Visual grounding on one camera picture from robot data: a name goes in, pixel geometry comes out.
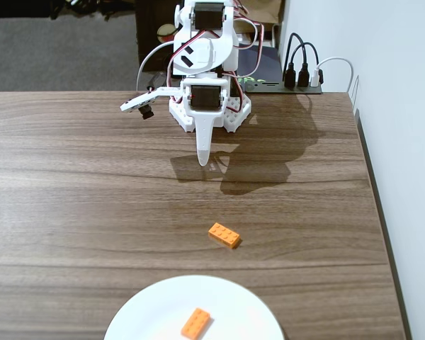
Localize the white round plate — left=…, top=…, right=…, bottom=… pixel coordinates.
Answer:
left=103, top=275, right=285, bottom=340

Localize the orange lego block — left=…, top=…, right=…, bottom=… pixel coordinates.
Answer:
left=208, top=222, right=242, bottom=251
left=181, top=307, right=214, bottom=339

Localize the black camera cable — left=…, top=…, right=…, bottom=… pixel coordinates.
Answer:
left=147, top=72, right=164, bottom=96

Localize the black power strip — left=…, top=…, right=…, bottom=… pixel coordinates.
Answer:
left=246, top=79, right=323, bottom=95

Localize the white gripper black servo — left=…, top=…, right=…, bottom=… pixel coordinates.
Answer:
left=180, top=77, right=232, bottom=168

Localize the black plug with cable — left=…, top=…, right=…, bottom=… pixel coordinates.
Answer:
left=281, top=32, right=298, bottom=89
left=289, top=42, right=319, bottom=89

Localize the dark blue box green print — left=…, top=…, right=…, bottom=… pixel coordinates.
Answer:
left=236, top=44, right=283, bottom=85

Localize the round red cream object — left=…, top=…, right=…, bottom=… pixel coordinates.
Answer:
left=157, top=23, right=179, bottom=44

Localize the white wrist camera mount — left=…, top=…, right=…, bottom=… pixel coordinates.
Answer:
left=119, top=86, right=183, bottom=122

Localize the thin white cable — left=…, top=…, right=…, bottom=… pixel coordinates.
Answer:
left=349, top=74, right=361, bottom=111

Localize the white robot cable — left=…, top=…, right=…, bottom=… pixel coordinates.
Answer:
left=135, top=41, right=176, bottom=92

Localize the red white black servo wire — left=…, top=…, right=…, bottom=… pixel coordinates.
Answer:
left=232, top=0, right=266, bottom=86
left=164, top=30, right=200, bottom=104

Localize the brown paper bag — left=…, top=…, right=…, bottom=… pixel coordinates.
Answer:
left=233, top=0, right=283, bottom=36

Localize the black furniture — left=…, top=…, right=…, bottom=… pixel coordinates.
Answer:
left=0, top=0, right=137, bottom=21

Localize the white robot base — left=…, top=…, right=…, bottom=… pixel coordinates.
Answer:
left=169, top=91, right=253, bottom=135

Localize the dark cabinet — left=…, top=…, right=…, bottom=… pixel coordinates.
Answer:
left=134, top=0, right=181, bottom=74

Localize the white plug with cable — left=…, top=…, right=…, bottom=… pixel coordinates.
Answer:
left=310, top=56, right=353, bottom=94

